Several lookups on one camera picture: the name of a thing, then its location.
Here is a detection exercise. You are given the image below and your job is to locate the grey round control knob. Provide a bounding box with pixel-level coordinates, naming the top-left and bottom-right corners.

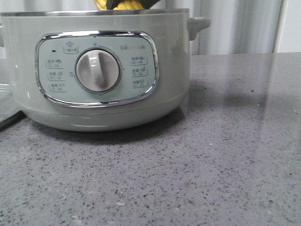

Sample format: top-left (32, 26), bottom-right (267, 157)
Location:
top-left (76, 49), bottom-right (120, 93)

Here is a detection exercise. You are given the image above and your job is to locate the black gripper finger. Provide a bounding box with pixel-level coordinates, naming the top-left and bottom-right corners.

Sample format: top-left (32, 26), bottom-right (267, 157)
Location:
top-left (101, 0), bottom-right (159, 10)

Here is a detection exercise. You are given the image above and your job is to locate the yellow corn cob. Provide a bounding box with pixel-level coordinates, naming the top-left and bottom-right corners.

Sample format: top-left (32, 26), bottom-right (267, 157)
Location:
top-left (93, 0), bottom-right (145, 10)

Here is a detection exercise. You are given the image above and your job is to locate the white pleated curtain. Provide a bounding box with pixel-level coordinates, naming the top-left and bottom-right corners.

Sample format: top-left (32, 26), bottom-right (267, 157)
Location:
top-left (0, 0), bottom-right (301, 59)

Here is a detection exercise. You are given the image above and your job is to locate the glass pot lid steel rim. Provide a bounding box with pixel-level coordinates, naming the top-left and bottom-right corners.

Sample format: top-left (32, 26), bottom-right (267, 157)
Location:
top-left (0, 82), bottom-right (24, 129)

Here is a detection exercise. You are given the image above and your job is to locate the pale green electric cooking pot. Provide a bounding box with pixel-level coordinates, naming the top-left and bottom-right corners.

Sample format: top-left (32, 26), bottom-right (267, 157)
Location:
top-left (0, 8), bottom-right (210, 132)

